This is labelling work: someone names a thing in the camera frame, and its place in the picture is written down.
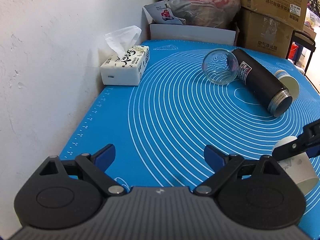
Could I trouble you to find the white calligraphy paper cup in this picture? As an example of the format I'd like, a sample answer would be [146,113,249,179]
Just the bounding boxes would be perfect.
[272,136,319,195]

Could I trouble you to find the blue white paper cup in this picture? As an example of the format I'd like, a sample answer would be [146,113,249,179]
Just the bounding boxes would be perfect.
[274,69,299,101]

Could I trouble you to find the clear glass cup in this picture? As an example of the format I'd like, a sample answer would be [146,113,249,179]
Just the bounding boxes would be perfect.
[202,48,239,85]

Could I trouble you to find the blue silicone baking mat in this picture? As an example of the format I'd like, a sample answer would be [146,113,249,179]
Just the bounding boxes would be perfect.
[59,39,320,197]

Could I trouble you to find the black thermos bottle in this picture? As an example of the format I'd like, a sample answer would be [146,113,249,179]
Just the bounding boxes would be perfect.
[232,48,293,118]

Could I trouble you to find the white tissue box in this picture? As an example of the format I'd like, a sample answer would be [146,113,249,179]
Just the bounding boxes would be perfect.
[100,25,150,86]

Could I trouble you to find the black metal cart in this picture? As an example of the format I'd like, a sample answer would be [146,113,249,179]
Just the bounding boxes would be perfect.
[286,30,316,75]

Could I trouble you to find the lower cardboard box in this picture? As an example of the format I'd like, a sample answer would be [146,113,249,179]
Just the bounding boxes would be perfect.
[237,8,294,58]

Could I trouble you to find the white open box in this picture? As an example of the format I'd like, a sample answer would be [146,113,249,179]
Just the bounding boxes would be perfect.
[144,9,239,46]

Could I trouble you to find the white card with red print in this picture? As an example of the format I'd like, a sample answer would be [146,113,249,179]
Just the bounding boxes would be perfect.
[144,1,185,25]

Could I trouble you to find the clear plastic bag red contents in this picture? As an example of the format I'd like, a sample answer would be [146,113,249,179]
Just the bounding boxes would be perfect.
[164,0,241,29]

